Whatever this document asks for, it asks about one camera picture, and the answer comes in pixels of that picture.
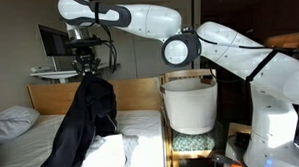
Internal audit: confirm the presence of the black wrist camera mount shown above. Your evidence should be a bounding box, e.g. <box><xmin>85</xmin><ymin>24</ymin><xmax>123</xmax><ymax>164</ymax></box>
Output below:
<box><xmin>65</xmin><ymin>36</ymin><xmax>104</xmax><ymax>49</ymax></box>

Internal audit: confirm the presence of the black computer monitor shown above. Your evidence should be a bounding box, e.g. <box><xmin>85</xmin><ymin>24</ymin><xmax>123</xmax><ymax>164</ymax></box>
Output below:
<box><xmin>37</xmin><ymin>23</ymin><xmax>77</xmax><ymax>58</ymax></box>

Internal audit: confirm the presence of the light side table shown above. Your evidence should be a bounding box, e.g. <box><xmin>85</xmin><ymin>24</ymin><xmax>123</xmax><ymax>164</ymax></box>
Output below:
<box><xmin>222</xmin><ymin>121</ymin><xmax>255</xmax><ymax>167</ymax></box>

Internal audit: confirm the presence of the light wooden bed frame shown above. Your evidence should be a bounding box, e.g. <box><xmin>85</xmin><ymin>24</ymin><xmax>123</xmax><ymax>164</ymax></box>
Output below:
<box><xmin>25</xmin><ymin>76</ymin><xmax>163</xmax><ymax>116</ymax></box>

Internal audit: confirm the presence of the white bed mattress sheet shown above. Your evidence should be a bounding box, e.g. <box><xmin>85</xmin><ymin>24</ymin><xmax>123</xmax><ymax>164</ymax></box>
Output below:
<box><xmin>0</xmin><ymin>108</ymin><xmax>166</xmax><ymax>167</ymax></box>

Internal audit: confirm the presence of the black hooded jacket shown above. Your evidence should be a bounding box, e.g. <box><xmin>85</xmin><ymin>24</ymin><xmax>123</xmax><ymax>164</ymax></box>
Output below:
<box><xmin>33</xmin><ymin>73</ymin><xmax>120</xmax><ymax>167</ymax></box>

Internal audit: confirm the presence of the small black device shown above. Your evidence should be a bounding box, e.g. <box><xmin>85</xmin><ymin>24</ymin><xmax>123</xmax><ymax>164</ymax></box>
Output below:
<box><xmin>234</xmin><ymin>131</ymin><xmax>252</xmax><ymax>149</ymax></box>

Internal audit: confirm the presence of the wooden chair patterned green seat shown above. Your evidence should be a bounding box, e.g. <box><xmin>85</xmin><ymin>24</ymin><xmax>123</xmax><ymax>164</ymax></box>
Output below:
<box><xmin>158</xmin><ymin>68</ymin><xmax>223</xmax><ymax>167</ymax></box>

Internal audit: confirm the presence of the white round laundry hamper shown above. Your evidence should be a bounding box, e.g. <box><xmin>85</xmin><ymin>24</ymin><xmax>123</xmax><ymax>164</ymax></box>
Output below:
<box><xmin>159</xmin><ymin>76</ymin><xmax>220</xmax><ymax>137</ymax></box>

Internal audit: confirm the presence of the white desk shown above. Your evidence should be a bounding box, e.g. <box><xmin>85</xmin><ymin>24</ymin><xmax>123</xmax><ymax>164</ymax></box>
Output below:
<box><xmin>29</xmin><ymin>63</ymin><xmax>121</xmax><ymax>86</ymax></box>

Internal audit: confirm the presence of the white and grey garment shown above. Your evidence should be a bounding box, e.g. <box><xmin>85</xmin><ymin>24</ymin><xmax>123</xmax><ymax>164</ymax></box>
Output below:
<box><xmin>75</xmin><ymin>133</ymin><xmax>140</xmax><ymax>167</ymax></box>

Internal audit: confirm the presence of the grey pillow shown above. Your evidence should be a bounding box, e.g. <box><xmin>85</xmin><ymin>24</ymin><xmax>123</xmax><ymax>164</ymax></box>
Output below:
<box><xmin>0</xmin><ymin>104</ymin><xmax>42</xmax><ymax>145</ymax></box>

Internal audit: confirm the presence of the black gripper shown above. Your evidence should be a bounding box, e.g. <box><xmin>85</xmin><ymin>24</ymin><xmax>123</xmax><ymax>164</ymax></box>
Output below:
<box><xmin>70</xmin><ymin>45</ymin><xmax>102</xmax><ymax>77</ymax></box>

